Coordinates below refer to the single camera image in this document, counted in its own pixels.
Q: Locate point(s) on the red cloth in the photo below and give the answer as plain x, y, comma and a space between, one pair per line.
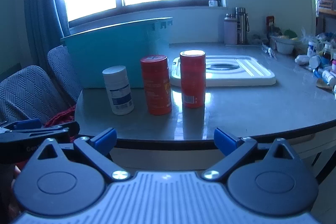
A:
68, 117

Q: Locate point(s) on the red canister with yellow text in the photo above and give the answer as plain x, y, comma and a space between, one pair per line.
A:
156, 83

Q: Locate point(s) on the teal plastic storage bin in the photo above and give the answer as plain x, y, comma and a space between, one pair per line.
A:
120, 44

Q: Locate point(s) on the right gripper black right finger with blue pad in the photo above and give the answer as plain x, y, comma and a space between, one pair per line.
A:
235, 150

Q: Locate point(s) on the white tube bottle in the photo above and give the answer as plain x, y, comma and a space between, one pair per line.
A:
329, 78

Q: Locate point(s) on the green round object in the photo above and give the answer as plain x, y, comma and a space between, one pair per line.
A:
290, 34

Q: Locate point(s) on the tan perforated patch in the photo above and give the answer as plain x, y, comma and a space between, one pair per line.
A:
323, 85

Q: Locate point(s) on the grey patterned chair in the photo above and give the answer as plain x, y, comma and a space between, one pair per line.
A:
33, 94

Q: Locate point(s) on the dark red box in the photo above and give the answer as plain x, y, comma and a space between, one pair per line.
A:
269, 24

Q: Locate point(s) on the steel thermos flask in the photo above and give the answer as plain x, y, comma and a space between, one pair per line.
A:
242, 24

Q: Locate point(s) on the white bottle blue label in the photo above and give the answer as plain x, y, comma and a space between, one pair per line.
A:
311, 49

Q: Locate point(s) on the red canister with barcode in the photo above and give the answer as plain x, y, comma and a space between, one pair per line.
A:
193, 78

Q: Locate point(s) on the white lying bottle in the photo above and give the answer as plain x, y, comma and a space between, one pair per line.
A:
302, 60

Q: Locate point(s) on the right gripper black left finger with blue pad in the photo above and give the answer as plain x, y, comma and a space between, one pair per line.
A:
96, 150

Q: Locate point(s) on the white ribbed bowl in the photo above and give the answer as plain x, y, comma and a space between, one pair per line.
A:
285, 46

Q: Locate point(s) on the pink water bottle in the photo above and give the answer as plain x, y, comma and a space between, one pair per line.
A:
230, 29

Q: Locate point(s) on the white bin lid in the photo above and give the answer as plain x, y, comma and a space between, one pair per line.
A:
237, 71

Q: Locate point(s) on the white pill bottle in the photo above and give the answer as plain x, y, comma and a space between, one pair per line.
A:
118, 89

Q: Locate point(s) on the snack wrapper packet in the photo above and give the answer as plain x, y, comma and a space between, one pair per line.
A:
268, 51

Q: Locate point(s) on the small white box on sill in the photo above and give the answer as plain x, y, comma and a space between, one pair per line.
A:
213, 3

